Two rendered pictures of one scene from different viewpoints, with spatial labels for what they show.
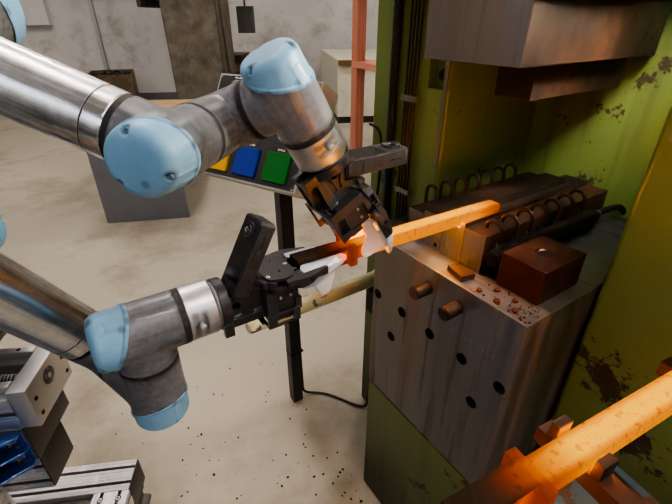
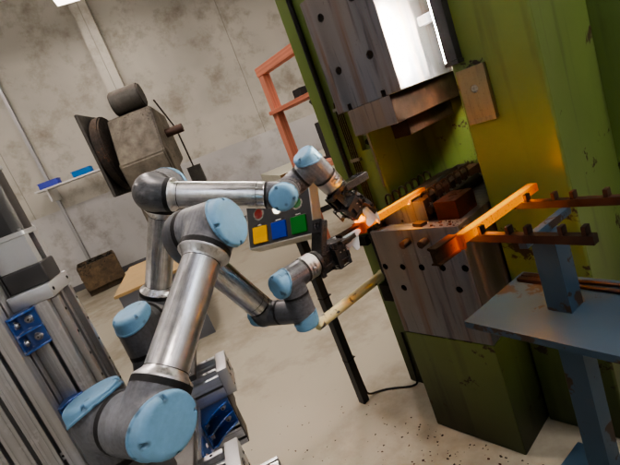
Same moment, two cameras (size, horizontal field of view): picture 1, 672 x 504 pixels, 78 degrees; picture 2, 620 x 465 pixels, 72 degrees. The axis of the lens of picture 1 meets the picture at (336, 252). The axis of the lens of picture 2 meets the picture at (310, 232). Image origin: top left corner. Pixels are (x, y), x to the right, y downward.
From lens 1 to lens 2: 0.77 m
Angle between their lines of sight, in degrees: 17
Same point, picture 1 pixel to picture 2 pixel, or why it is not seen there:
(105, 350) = (284, 282)
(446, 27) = (360, 120)
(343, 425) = (407, 401)
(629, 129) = not seen: hidden behind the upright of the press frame
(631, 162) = not seen: hidden behind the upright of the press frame
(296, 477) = (389, 443)
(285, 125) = (317, 175)
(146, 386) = (302, 301)
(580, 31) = (416, 100)
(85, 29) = (64, 233)
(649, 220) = (485, 160)
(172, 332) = (304, 271)
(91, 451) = not seen: outside the picture
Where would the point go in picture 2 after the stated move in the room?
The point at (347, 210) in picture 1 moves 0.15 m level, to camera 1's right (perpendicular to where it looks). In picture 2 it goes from (352, 204) to (397, 186)
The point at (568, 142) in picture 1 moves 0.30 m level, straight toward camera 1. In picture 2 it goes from (450, 149) to (446, 163)
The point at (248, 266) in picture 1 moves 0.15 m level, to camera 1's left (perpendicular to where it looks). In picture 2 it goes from (322, 239) to (275, 258)
